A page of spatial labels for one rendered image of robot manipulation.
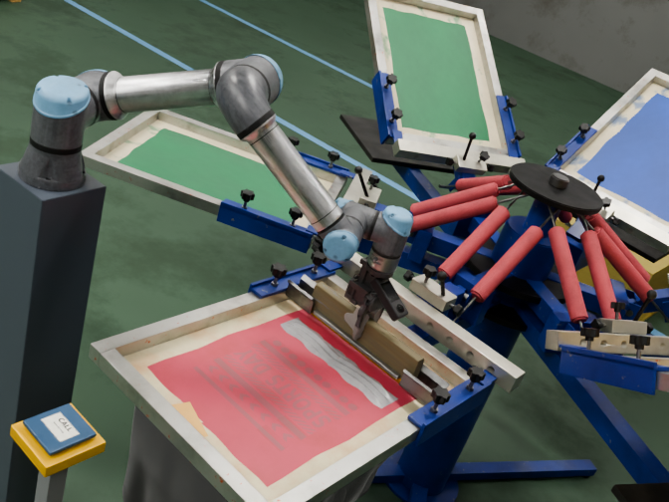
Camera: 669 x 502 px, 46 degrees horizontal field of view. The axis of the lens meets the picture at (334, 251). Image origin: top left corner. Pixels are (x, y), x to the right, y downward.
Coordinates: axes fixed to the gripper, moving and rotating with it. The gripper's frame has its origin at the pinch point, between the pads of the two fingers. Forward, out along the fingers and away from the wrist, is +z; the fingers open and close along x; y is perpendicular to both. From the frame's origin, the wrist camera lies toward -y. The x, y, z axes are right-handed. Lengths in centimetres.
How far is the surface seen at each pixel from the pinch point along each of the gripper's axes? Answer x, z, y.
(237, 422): 45.2, 5.4, -3.7
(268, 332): 16.4, 5.4, 17.1
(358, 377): 8.3, 5.0, -7.7
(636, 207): -155, -14, -8
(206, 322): 30.4, 3.4, 25.5
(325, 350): 8.1, 5.0, 4.4
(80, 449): 77, 5, 6
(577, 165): -159, -17, 22
